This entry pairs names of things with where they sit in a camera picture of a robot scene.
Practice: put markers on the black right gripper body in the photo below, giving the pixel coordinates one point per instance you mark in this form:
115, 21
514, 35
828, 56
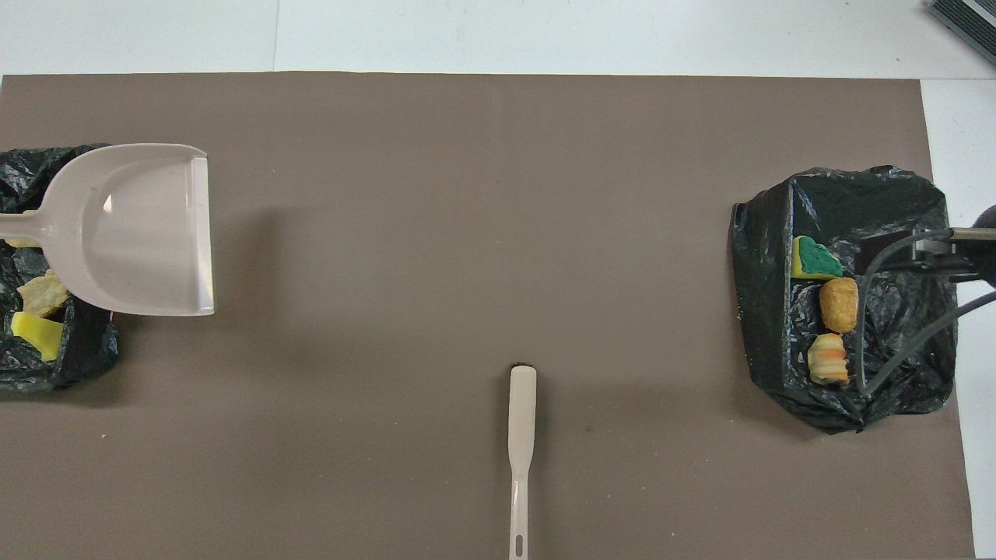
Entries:
988, 245

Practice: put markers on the brown toy bread roll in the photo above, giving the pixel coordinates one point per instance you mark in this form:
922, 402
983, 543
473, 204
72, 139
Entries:
840, 303

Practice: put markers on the yellow green sponge piece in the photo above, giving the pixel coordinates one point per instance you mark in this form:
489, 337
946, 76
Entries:
39, 334
813, 260

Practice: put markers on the beige hand brush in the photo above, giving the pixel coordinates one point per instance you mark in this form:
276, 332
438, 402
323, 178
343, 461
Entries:
521, 420

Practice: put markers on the beige plastic dustpan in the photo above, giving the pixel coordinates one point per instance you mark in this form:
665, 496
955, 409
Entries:
140, 233

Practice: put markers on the black bag lined bin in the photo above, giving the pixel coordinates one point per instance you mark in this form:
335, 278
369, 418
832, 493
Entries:
85, 350
895, 202

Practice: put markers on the dark grey ribbed device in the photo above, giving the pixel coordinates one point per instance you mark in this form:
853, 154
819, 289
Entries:
973, 19

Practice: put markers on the brown table mat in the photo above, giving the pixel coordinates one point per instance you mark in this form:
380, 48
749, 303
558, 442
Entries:
498, 233

